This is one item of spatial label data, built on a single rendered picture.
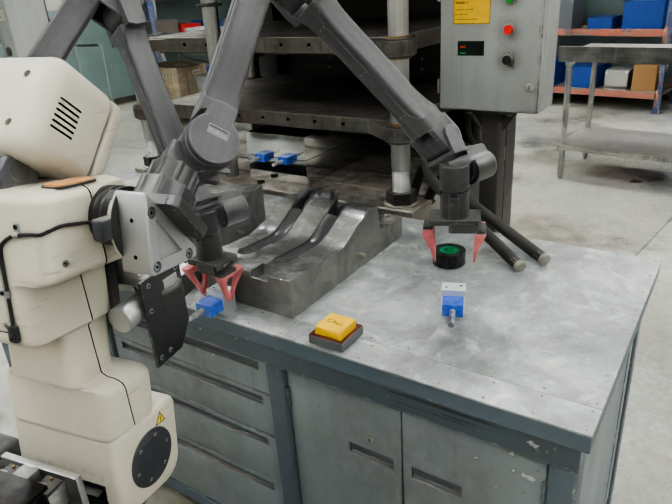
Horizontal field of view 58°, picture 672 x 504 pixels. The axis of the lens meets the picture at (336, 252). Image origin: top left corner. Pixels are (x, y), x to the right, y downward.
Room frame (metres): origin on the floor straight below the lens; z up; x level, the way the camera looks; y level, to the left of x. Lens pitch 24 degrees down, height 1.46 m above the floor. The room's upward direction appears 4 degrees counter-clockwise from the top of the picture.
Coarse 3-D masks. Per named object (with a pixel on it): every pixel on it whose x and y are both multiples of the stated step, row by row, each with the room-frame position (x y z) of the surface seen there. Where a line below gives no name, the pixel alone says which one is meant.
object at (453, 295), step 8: (448, 288) 1.13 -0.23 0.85; (456, 288) 1.12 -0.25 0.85; (464, 288) 1.12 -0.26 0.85; (448, 296) 1.11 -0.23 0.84; (456, 296) 1.11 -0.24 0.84; (464, 296) 1.11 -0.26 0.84; (448, 304) 1.08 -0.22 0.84; (456, 304) 1.08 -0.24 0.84; (464, 304) 1.11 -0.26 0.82; (448, 312) 1.08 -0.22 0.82; (456, 312) 1.07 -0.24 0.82; (464, 312) 1.11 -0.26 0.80
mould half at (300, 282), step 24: (312, 216) 1.44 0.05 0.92; (360, 216) 1.39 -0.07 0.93; (240, 240) 1.39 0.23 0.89; (288, 240) 1.37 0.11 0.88; (336, 240) 1.34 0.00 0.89; (360, 240) 1.37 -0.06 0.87; (384, 240) 1.47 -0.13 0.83; (240, 264) 1.24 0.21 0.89; (288, 264) 1.22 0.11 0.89; (312, 264) 1.22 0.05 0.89; (336, 264) 1.28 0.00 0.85; (360, 264) 1.36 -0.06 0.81; (240, 288) 1.22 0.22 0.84; (264, 288) 1.18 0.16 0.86; (288, 288) 1.14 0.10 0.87; (312, 288) 1.20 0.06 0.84; (288, 312) 1.14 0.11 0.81
